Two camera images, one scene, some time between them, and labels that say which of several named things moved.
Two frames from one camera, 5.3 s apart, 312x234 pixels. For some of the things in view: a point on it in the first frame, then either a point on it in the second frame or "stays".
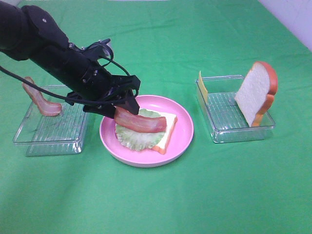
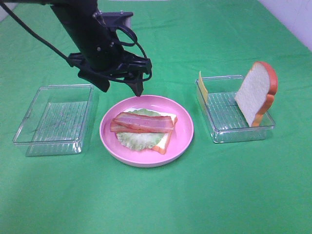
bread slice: [171, 121] stays
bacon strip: [46, 108] → [165, 122]
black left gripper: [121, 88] → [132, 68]
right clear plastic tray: [225, 117] stays
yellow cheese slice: [204, 90] stays
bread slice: [255, 95] stays
